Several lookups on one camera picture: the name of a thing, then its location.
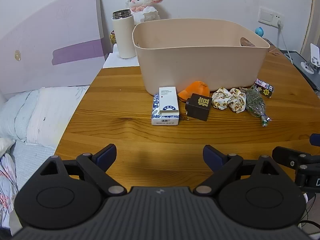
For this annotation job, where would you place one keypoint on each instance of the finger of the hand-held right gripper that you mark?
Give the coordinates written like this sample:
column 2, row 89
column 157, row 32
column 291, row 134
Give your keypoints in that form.
column 287, row 155
column 315, row 139

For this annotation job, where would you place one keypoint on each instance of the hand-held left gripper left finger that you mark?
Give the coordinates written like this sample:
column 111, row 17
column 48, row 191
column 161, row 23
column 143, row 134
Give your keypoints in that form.
column 107, row 155

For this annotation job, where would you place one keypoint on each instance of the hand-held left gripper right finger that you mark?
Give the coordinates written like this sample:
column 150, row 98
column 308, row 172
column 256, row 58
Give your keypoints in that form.
column 212, row 156

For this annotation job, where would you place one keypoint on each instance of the dark brown cube box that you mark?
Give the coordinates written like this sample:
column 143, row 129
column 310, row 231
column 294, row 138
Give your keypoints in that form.
column 198, row 107

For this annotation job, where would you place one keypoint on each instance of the floral fabric scrunchie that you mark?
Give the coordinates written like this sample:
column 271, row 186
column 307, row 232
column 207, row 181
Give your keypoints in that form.
column 228, row 99

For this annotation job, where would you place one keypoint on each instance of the clear packet with green filling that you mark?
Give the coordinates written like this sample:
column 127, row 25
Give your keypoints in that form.
column 255, row 102

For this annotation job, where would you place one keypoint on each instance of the blue and white patterned box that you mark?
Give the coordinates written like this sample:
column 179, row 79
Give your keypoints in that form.
column 155, row 110

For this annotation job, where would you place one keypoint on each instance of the orange toy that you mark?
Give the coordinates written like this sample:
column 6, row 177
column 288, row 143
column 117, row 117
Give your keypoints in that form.
column 196, row 88

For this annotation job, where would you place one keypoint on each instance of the small dark printed box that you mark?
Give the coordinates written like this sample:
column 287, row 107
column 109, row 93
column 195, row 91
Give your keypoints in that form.
column 265, row 87

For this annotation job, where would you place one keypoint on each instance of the white slim box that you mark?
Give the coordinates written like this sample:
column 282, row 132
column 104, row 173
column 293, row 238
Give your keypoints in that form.
column 168, row 100

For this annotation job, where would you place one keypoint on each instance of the beige plastic storage bin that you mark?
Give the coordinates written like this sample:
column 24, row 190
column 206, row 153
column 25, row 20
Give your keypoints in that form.
column 200, row 62

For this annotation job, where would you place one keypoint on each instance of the white pillow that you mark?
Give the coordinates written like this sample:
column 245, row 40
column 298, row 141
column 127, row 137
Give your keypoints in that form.
column 52, row 115

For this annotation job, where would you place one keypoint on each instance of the white phone stand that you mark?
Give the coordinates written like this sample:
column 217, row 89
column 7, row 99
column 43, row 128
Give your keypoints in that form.
column 313, row 57

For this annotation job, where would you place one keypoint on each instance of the floral bed sheet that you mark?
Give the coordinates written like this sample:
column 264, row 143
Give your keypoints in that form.
column 15, row 170

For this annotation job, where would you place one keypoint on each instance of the white paper sheet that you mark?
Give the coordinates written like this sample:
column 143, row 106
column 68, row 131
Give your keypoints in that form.
column 111, row 61

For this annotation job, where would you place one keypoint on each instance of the light blue pillow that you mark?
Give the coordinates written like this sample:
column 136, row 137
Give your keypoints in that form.
column 15, row 115

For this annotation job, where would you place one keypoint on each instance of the yellow tissue box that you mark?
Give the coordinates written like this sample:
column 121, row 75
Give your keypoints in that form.
column 113, row 37

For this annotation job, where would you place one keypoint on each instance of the white thermos bottle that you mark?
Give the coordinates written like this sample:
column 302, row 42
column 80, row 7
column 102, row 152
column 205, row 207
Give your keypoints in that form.
column 123, row 36

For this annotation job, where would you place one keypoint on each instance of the blue figurine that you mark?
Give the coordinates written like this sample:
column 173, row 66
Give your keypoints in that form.
column 260, row 31

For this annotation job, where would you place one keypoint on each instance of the purple and white headboard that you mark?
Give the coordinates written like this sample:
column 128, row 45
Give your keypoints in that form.
column 50, row 42

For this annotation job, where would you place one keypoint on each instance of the white plush lamb toy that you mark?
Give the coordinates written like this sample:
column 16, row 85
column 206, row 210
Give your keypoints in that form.
column 142, row 1

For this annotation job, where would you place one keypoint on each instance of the wooden door frame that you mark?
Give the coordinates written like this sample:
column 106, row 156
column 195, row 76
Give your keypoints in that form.
column 310, row 10

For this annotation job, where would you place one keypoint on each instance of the white wall switch socket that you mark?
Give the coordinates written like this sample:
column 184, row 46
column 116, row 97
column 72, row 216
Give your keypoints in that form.
column 268, row 16

